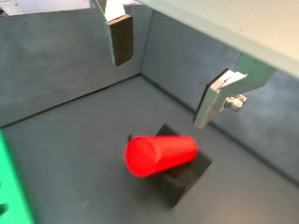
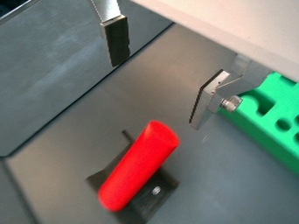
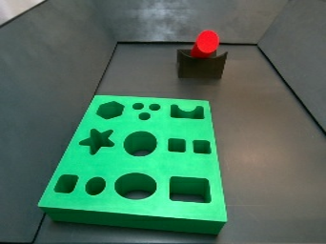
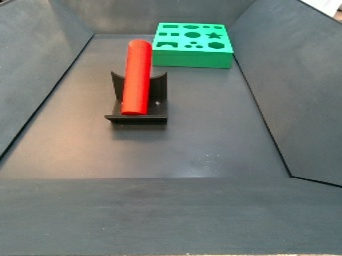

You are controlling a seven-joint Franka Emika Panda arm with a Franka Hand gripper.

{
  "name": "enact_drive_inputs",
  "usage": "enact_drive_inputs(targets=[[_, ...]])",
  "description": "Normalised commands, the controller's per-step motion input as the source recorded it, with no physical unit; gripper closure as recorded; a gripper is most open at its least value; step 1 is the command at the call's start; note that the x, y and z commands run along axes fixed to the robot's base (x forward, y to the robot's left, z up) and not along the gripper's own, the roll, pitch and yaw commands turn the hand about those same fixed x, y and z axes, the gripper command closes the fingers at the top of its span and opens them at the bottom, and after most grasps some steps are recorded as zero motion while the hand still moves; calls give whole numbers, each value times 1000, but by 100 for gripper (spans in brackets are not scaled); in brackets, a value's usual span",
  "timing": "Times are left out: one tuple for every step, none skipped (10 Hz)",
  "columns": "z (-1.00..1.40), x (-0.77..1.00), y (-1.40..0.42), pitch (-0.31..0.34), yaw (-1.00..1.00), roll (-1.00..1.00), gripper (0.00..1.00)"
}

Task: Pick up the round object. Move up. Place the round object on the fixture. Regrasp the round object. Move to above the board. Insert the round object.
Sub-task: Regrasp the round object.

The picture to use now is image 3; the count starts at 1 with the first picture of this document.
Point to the red cylinder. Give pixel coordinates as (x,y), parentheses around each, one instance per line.
(205,44)

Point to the green foam shape board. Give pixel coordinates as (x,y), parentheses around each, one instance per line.
(140,167)

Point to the black curved cradle block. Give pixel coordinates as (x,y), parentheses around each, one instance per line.
(191,67)

